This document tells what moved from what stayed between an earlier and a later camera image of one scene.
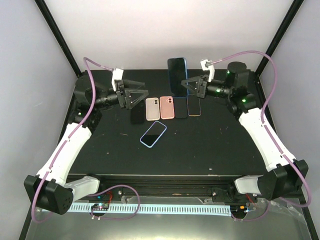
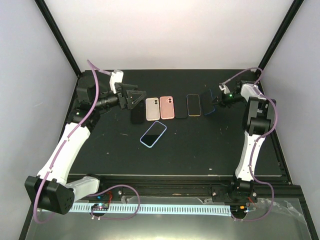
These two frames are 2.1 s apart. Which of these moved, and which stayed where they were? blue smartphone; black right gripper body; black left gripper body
Moved: black right gripper body; blue smartphone
Stayed: black left gripper body
